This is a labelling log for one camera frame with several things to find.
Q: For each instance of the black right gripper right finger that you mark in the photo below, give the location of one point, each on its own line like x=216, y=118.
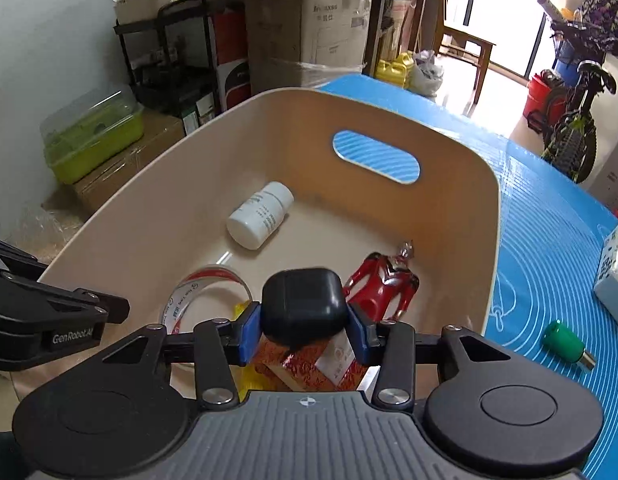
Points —
x=481, y=406

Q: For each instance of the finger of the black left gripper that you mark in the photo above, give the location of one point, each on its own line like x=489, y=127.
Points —
x=25, y=302

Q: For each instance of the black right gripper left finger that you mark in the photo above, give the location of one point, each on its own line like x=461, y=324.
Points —
x=132, y=403

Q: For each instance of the clear adhesive tape roll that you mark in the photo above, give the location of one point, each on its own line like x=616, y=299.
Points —
x=191, y=287

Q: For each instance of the magenta floral gift box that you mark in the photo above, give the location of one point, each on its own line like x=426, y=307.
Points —
x=326, y=365

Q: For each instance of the red superhero action figure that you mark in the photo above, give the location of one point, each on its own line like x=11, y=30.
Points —
x=380, y=279

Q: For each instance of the black earbuds case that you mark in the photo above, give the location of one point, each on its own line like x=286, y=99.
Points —
x=302, y=306

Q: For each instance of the white pill bottle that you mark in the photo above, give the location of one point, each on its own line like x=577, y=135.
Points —
x=259, y=216

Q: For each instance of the beige plastic storage bin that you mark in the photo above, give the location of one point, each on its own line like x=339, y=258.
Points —
x=364, y=180

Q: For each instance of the bag of wood shavings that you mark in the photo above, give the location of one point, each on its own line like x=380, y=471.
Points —
x=44, y=230

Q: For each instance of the green small bottle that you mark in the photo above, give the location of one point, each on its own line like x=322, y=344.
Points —
x=560, y=340

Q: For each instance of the green plastic lidded container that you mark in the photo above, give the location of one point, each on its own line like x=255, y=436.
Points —
x=90, y=130

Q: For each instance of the white tissue pack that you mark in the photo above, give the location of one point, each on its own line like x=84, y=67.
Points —
x=606, y=282

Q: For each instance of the blue silicone table mat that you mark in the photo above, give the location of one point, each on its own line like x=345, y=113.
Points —
x=552, y=237

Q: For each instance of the brown cardboard box on floor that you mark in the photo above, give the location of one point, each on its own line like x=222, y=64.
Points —
x=160, y=132

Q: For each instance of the white freezer cabinet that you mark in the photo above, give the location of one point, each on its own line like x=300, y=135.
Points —
x=602, y=182

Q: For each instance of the black metal shelf rack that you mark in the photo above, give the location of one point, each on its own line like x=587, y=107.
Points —
x=169, y=60

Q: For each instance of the green black bicycle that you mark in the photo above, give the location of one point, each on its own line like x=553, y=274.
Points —
x=564, y=118

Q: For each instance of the red bucket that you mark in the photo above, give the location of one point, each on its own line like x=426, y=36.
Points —
x=539, y=97

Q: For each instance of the red white appliance box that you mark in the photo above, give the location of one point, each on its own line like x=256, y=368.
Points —
x=230, y=54

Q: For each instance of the white plastic bag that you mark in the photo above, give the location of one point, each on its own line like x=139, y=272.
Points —
x=426, y=75

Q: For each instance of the yellow oil jug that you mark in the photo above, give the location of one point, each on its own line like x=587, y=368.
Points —
x=396, y=72

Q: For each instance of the wooden chair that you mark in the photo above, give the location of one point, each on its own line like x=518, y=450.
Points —
x=458, y=42

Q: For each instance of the large stacked cardboard box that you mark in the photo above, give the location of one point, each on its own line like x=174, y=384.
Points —
x=305, y=43

